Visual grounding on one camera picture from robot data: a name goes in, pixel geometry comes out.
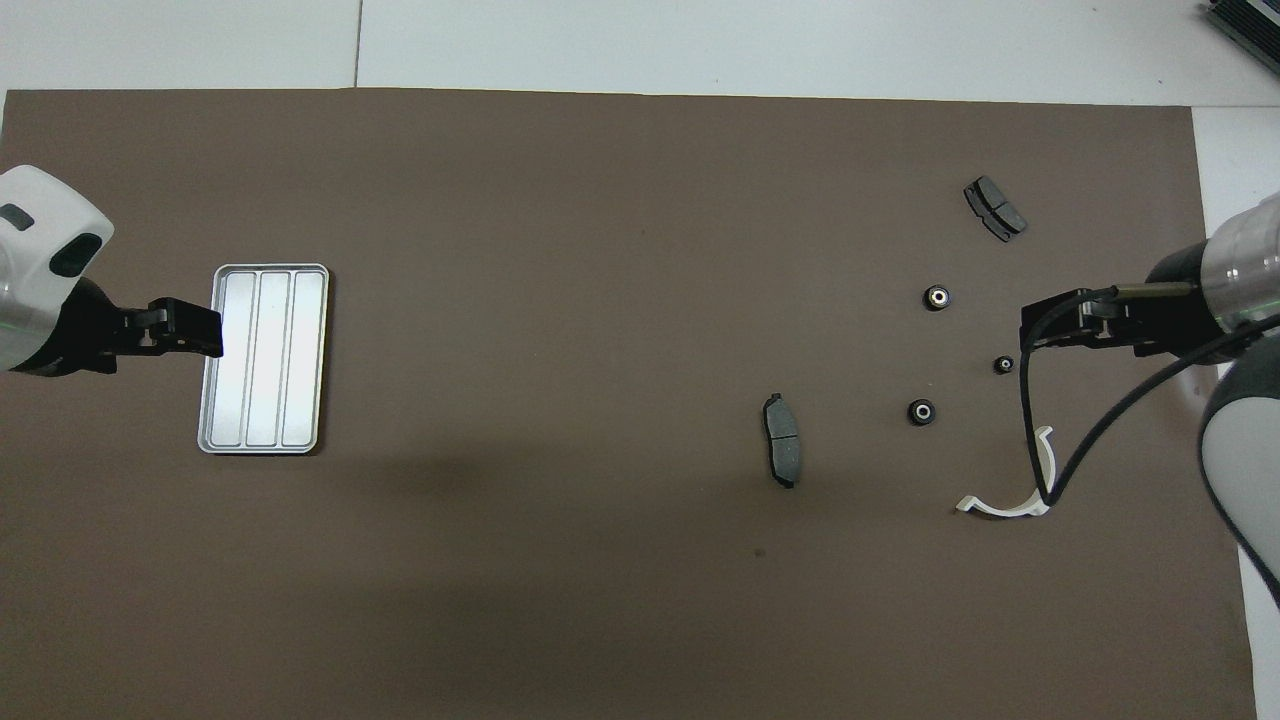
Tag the white curved plastic clip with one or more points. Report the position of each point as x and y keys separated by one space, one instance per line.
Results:
x=1012 y=511

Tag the silver metal tray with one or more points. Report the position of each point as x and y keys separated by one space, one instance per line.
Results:
x=265 y=360

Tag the long grey brake pad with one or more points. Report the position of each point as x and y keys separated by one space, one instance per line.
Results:
x=784 y=445

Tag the large black bearing gear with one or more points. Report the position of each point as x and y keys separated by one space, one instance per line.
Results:
x=930 y=303
x=913 y=417

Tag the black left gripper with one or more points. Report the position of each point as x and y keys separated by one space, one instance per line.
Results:
x=90 y=330

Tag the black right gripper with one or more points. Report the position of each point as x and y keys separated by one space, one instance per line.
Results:
x=1170 y=310

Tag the short grey brake pad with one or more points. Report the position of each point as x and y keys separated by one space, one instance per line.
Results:
x=1000 y=210

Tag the brown table mat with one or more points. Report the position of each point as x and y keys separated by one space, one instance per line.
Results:
x=560 y=300

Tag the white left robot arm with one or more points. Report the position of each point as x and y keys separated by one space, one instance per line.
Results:
x=40 y=250

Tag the small black bearing gear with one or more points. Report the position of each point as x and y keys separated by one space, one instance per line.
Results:
x=998 y=369

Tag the dark ribbed metal device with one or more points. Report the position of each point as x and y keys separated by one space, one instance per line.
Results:
x=1250 y=25

